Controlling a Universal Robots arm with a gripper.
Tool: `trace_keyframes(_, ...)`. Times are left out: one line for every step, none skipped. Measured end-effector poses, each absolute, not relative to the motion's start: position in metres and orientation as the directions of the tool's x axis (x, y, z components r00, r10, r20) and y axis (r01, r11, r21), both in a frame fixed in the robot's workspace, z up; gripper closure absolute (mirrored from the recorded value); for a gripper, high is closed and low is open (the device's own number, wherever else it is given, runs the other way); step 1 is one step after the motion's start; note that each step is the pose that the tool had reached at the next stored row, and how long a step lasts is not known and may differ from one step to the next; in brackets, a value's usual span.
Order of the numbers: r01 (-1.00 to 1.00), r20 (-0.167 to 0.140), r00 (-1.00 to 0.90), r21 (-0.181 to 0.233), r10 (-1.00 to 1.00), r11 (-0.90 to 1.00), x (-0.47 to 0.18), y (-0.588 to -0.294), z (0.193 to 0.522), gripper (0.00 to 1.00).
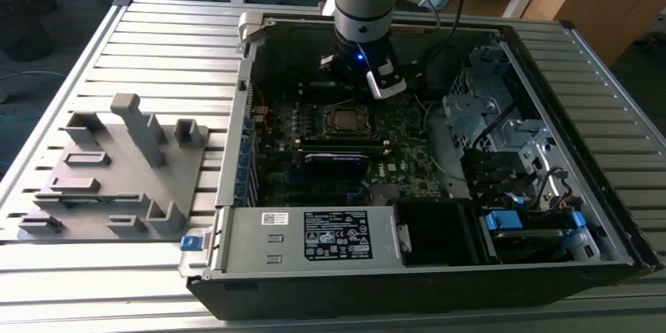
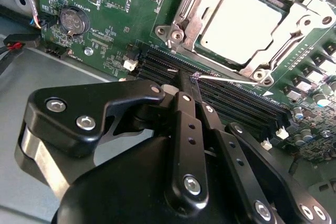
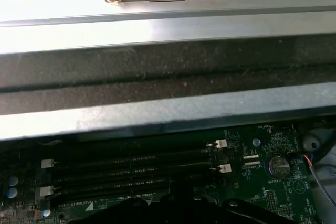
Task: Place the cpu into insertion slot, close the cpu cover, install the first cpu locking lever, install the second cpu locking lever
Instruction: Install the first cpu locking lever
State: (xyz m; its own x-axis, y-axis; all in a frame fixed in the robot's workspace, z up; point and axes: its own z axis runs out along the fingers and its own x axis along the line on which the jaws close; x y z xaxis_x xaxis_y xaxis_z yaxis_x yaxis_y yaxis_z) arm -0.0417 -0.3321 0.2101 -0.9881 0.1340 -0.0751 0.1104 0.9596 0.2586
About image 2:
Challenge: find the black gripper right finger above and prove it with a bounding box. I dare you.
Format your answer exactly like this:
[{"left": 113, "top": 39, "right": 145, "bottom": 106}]
[{"left": 192, "top": 76, "right": 332, "bottom": 224}]

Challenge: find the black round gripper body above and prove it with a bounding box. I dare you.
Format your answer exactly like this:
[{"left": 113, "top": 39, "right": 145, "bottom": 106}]
[{"left": 51, "top": 133, "right": 253, "bottom": 224}]

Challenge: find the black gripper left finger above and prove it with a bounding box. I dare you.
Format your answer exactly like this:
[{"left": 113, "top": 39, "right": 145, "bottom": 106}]
[{"left": 14, "top": 71, "right": 210, "bottom": 213}]

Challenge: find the metal socket cover frame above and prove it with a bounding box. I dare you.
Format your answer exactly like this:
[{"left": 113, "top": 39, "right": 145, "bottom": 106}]
[{"left": 183, "top": 0, "right": 325, "bottom": 77}]

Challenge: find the silver CPU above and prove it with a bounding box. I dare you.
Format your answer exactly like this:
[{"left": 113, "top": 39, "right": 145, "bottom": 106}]
[{"left": 199, "top": 0, "right": 286, "bottom": 66}]

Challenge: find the thin metal locking lever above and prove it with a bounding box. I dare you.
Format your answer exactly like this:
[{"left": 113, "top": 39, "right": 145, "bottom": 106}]
[{"left": 193, "top": 72, "right": 260, "bottom": 86}]

